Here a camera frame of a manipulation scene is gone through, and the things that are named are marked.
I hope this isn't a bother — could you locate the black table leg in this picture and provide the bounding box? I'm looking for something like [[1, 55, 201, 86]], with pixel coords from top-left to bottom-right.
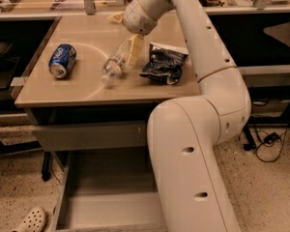
[[243, 126, 256, 151]]

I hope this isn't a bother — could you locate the black power adapter with cables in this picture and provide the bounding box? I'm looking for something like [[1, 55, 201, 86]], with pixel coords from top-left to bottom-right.
[[237, 126, 289, 163]]

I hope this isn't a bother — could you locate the blue soda can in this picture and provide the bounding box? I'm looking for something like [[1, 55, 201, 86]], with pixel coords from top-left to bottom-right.
[[48, 43, 76, 79]]

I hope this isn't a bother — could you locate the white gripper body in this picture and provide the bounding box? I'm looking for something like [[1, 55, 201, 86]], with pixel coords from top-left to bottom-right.
[[123, 0, 158, 36]]

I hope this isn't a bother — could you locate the closed grey top drawer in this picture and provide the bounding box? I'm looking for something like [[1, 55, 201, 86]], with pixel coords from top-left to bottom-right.
[[33, 121, 147, 151]]

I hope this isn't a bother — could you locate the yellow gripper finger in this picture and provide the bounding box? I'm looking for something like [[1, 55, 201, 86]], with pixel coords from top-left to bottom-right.
[[107, 12, 124, 24], [127, 34, 144, 66]]

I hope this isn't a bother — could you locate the clear plastic water bottle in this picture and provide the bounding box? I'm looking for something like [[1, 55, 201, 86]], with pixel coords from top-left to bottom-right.
[[101, 39, 131, 86]]

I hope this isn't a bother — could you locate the open grey middle drawer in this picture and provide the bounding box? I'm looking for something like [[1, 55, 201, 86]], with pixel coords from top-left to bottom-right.
[[50, 147, 167, 232]]

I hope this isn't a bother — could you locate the grey drawer cabinet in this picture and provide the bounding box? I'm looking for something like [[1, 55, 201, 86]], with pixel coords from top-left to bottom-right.
[[14, 13, 199, 167]]

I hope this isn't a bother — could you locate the dark blue chip bag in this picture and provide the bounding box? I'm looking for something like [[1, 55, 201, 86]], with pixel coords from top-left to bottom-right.
[[139, 43, 189, 85]]

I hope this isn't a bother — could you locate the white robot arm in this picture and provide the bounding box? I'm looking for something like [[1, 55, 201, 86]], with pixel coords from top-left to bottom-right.
[[122, 0, 251, 232]]

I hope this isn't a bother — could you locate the white perforated clog shoe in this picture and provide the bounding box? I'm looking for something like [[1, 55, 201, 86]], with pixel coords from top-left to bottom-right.
[[11, 207, 47, 232]]

